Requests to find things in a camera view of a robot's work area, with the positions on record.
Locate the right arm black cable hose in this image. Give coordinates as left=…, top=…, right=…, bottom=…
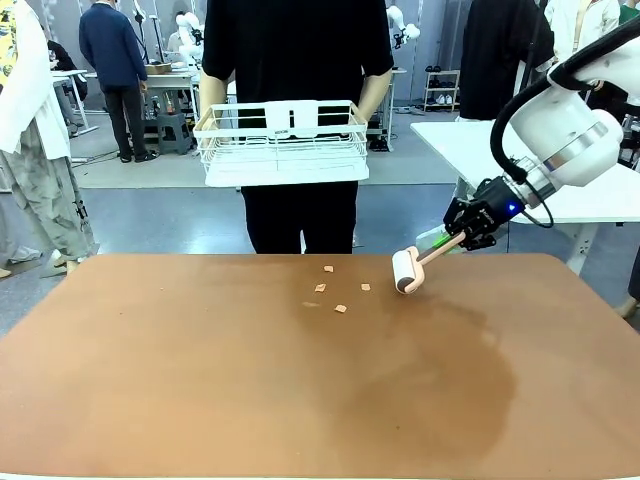
left=489, top=17, right=640, bottom=184

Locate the white side table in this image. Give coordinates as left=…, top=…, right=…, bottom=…
left=410, top=120, right=640, bottom=276

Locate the seated person in dark clothes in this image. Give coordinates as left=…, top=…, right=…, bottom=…
left=46, top=39, right=89, bottom=102

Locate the white background desk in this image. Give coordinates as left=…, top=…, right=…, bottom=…
left=141, top=68, right=204, bottom=152

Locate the right gripper thin black cable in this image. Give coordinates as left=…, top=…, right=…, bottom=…
left=517, top=189, right=556, bottom=230

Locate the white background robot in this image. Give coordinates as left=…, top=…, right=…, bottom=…
left=173, top=11, right=207, bottom=69

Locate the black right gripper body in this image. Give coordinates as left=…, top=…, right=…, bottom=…
left=469, top=175, right=526, bottom=232

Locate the person in white jacket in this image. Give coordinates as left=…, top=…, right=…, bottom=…
left=543, top=0, right=622, bottom=69

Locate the hanging black garment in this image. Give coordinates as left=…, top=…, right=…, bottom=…
left=458, top=0, right=557, bottom=122

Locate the white plastic cutlery holder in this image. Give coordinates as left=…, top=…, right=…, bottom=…
left=264, top=99, right=320, bottom=141

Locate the pink lint roller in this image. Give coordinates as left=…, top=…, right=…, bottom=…
left=390, top=231, right=469, bottom=297

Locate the man in navy jacket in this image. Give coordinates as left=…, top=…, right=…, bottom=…
left=78, top=0, right=161, bottom=164

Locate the white wire dish rack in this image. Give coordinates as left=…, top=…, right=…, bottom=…
left=192, top=99, right=372, bottom=189

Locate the person's right forearm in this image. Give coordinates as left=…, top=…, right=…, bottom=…
left=199, top=68, right=237, bottom=129

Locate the person's black shirt torso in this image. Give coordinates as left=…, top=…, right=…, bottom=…
left=201, top=0, right=396, bottom=256

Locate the person's left forearm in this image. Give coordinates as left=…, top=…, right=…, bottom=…
left=356, top=66, right=394, bottom=115

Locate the grey plastic step stool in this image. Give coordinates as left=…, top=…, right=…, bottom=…
left=155, top=112, right=196, bottom=157

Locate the white shoe rack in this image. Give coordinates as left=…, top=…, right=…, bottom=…
left=422, top=69, right=462, bottom=113

